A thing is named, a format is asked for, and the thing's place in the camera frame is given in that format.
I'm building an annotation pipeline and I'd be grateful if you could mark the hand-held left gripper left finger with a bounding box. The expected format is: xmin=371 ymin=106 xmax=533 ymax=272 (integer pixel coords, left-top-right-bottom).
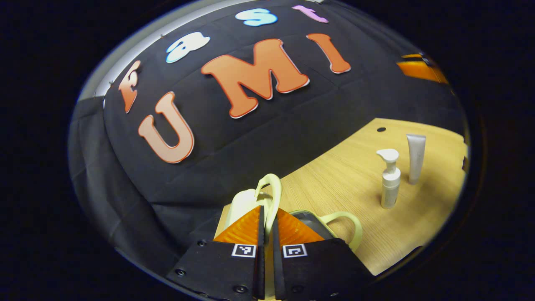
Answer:
xmin=166 ymin=205 xmax=266 ymax=301

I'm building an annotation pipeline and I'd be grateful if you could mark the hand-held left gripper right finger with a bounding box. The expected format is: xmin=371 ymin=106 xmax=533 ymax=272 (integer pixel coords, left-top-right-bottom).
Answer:
xmin=272 ymin=208 xmax=375 ymax=301

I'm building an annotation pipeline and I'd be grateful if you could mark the white squeeze tube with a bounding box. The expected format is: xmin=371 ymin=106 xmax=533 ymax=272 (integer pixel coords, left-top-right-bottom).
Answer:
xmin=406 ymin=134 xmax=427 ymax=185

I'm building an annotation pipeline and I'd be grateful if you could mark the white pump bottle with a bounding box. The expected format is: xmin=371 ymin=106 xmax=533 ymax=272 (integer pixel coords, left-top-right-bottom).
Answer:
xmin=376 ymin=148 xmax=402 ymax=209

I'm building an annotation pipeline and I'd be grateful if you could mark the black backdrop cloth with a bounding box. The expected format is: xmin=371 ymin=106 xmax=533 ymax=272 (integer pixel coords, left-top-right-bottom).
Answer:
xmin=68 ymin=0 xmax=464 ymax=272

